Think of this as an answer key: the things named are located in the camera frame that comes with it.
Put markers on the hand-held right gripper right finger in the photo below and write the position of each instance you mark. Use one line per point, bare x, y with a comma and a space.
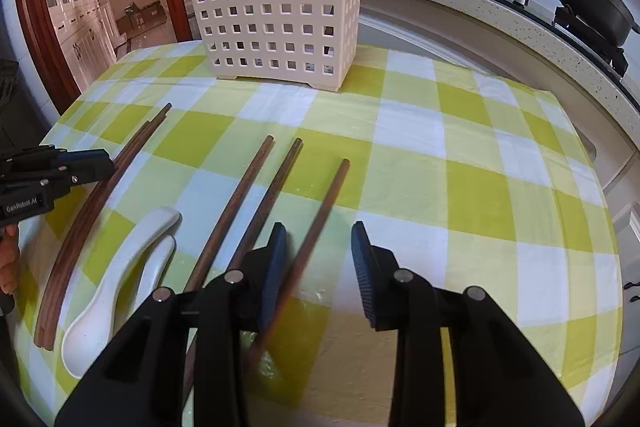
361, 267

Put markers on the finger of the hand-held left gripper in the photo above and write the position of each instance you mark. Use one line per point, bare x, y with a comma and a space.
30, 162
90, 169

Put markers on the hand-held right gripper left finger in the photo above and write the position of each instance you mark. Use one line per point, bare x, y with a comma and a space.
276, 267

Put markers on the brown wooden chopstick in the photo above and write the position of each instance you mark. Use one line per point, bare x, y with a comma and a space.
322, 212
274, 187
243, 189
159, 118
46, 307

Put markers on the white ceramic spoon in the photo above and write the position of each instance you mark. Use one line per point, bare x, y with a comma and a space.
85, 337
160, 257

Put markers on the white perforated plastic basket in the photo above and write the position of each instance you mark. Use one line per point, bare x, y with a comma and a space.
250, 22

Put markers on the person's left hand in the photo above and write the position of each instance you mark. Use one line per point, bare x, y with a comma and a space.
7, 262

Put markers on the yellow green checkered tablecloth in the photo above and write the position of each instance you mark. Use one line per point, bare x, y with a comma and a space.
450, 207

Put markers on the cardboard boxes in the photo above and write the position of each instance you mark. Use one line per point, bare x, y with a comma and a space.
142, 14

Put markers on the black wok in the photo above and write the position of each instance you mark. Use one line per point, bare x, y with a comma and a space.
595, 2

